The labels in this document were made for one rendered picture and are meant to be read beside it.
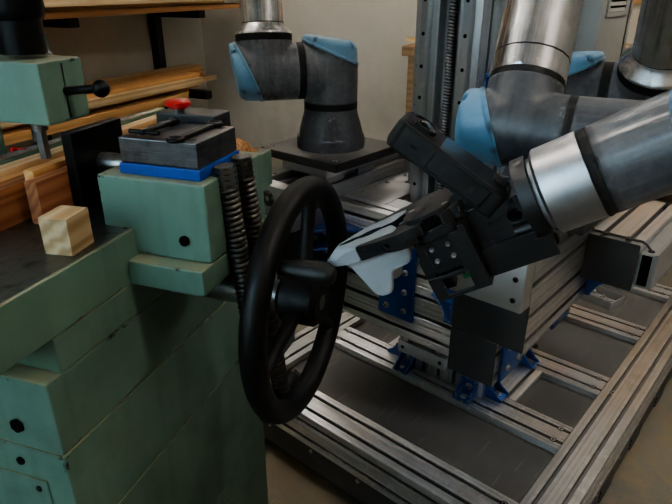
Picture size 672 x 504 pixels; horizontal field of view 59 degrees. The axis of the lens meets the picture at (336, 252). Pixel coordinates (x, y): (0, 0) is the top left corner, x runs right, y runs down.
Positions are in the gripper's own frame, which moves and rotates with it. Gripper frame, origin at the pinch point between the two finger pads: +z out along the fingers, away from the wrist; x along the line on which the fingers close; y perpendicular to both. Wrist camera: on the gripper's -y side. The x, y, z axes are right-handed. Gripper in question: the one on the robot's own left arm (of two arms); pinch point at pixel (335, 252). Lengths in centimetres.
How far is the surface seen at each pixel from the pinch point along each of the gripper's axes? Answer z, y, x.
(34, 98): 25.2, -29.2, 2.2
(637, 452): -2, 106, 90
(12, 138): 193, -67, 147
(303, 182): 2.4, -7.1, 5.7
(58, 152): 33.4, -24.3, 8.8
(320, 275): 0.7, 0.6, -3.7
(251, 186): 9.4, -9.1, 7.3
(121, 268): 22.4, -8.4, -3.5
